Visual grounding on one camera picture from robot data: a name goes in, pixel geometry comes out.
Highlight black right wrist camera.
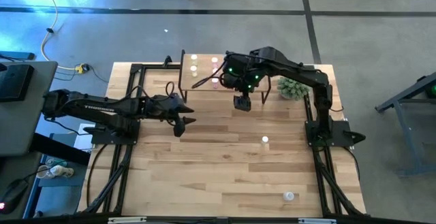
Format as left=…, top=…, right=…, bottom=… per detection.
left=233, top=95, right=253, bottom=113

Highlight yellow cable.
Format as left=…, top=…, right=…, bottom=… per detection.
left=35, top=0, right=86, bottom=72

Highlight white paper sheet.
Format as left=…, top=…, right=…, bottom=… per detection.
left=73, top=123, right=97, bottom=152

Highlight dark blue flat panel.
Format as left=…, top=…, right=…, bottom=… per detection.
left=0, top=50, right=36, bottom=61

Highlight black computer mouse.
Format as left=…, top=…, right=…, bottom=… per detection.
left=0, top=178, right=30, bottom=215

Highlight black aluminium table frame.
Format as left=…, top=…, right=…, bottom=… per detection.
left=76, top=60, right=367, bottom=218

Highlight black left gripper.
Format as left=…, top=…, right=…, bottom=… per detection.
left=149, top=93, right=198, bottom=124

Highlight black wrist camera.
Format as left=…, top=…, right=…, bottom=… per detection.
left=172, top=118, right=187, bottom=138
left=233, top=95, right=253, bottom=113

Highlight white bracket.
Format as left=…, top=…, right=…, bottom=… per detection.
left=107, top=217, right=148, bottom=224
left=298, top=217, right=337, bottom=224

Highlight grey desk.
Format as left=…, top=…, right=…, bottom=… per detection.
left=0, top=60, right=59, bottom=159

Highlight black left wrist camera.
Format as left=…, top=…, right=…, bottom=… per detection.
left=172, top=118, right=187, bottom=138

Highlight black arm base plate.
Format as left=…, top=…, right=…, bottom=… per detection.
left=83, top=118, right=141, bottom=146
left=304, top=119, right=367, bottom=148

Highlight yellow plug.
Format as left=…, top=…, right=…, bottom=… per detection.
left=74, top=63, right=91, bottom=75

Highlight potted green artificial plant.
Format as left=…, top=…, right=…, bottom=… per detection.
left=276, top=76, right=310, bottom=101

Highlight wooden shelf black metal legs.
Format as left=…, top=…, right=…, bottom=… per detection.
left=177, top=49, right=273, bottom=105

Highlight grey metal table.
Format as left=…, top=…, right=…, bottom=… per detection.
left=374, top=70, right=436, bottom=178

